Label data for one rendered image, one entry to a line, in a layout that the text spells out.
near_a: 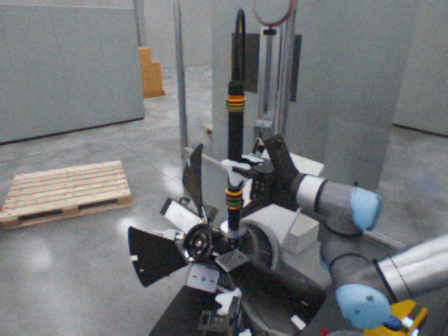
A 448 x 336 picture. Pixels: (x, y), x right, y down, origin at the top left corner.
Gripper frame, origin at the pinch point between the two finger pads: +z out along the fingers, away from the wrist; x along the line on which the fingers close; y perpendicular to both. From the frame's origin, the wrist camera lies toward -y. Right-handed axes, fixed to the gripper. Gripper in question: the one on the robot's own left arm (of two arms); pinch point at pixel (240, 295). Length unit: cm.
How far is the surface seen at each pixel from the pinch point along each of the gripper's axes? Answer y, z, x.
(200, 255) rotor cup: 13.0, 10.6, -3.2
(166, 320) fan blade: 22.5, 0.7, 12.3
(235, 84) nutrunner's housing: -2, 10, -51
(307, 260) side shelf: -19, 56, 34
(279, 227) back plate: -8.3, 35.0, 2.9
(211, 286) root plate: 10.9, 10.1, 7.7
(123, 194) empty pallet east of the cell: 166, 211, 87
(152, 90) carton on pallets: 361, 752, 64
